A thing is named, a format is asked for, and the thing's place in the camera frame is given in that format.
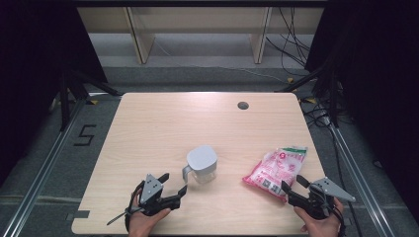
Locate person's right hand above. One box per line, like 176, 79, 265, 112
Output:
293, 197, 344, 237

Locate black floor cables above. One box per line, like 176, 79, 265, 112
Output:
299, 94, 364, 237

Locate metal floor rail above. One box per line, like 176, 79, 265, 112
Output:
0, 98, 87, 237
328, 123, 398, 237

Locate clear jar with grey lid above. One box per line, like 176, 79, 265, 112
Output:
182, 144, 219, 186

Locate black curtain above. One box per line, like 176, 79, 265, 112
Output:
0, 0, 109, 187
304, 0, 419, 228

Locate right hand-held gripper black cable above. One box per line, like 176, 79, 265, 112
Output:
331, 202, 348, 237

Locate grey cable tie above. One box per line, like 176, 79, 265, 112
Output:
106, 210, 133, 227

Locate hanging black cables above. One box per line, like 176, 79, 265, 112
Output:
265, 7, 313, 79

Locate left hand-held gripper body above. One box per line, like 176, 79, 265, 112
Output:
132, 173, 182, 217

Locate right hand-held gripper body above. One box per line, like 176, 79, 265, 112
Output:
288, 176, 357, 221

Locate pink and white plastic bag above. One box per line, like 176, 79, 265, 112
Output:
242, 146, 309, 202

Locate light wooden shelf unit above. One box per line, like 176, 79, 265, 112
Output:
77, 6, 325, 65

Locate person's left hand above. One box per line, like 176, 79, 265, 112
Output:
127, 192, 172, 237

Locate black metal stand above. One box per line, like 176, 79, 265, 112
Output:
275, 61, 341, 128
58, 68, 124, 132

